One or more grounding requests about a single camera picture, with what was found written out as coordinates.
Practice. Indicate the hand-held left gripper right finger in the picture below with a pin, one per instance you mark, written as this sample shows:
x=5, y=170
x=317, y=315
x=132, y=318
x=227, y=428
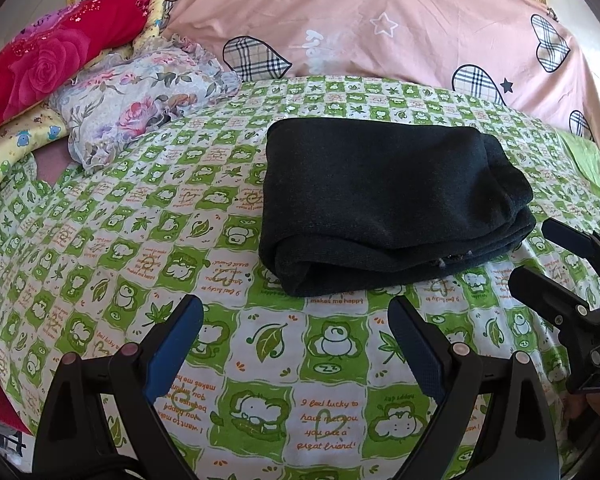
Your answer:
x=417, y=350

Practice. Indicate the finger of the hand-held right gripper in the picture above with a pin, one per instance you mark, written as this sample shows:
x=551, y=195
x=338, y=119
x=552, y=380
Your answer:
x=580, y=245
x=540, y=292

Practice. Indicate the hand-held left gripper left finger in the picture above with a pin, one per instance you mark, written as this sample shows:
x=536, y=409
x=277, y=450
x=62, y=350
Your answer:
x=172, y=345

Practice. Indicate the black pants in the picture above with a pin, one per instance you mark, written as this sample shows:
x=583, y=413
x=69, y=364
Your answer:
x=380, y=200

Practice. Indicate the light green cloth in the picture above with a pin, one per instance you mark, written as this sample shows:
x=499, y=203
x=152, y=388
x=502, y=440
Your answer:
x=595, y=170

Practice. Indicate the green cartoon printed bed sheet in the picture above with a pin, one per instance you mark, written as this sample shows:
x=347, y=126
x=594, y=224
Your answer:
x=130, y=240

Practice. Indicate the dark red cloth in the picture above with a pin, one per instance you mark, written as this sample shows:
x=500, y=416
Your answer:
x=0, y=390

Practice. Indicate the white floral ruffled pillow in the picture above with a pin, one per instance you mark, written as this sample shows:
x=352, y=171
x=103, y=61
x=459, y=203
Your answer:
x=130, y=105

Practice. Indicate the yellow cartoon printed pillow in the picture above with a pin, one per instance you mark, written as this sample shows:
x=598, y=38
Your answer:
x=15, y=145

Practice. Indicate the pink quilt with plaid hearts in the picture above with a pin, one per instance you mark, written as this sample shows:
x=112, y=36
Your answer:
x=380, y=25

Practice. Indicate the red rose pillow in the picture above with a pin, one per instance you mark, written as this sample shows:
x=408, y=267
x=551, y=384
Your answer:
x=45, y=65

